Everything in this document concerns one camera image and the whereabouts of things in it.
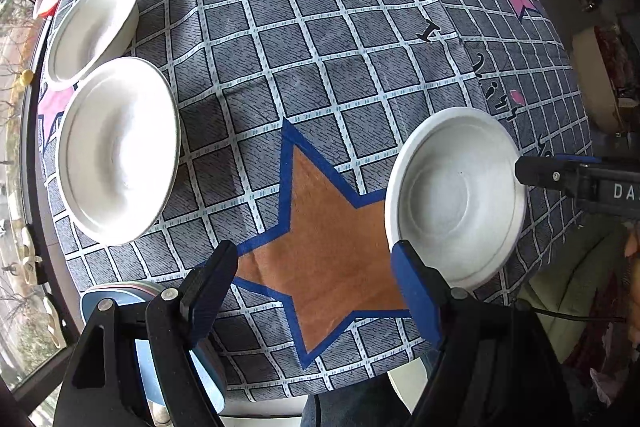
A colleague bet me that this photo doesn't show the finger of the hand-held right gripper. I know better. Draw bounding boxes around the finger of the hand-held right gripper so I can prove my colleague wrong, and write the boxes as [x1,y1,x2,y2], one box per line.
[514,154,604,204]

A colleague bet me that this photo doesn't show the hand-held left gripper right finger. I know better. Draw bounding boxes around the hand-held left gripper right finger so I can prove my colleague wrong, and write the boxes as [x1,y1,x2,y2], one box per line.
[390,239,576,427]

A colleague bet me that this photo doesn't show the black cable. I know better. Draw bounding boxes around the black cable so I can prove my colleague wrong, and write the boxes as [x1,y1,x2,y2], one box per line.
[520,301,627,324]

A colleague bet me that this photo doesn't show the white bowl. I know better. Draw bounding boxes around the white bowl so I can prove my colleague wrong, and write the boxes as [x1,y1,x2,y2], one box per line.
[56,56,181,247]
[46,0,142,91]
[384,107,527,292]

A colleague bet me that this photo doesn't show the green cushion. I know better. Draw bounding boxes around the green cushion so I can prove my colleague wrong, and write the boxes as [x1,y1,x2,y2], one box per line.
[516,221,637,364]

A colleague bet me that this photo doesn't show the blue stool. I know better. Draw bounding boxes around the blue stool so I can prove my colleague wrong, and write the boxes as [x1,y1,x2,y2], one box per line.
[80,281,227,415]

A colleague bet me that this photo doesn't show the grey checked star tablecloth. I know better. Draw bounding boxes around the grey checked star tablecloth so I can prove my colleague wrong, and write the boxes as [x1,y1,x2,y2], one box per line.
[36,0,597,403]

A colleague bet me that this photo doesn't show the wooden chair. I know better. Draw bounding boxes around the wooden chair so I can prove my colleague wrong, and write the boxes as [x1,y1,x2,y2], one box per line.
[569,24,632,136]

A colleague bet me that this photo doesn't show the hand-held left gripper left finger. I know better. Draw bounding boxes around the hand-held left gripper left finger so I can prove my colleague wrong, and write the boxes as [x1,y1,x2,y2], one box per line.
[52,239,240,427]

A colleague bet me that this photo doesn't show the white round seat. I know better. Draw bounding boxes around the white round seat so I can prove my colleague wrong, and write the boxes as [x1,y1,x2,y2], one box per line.
[387,363,432,414]

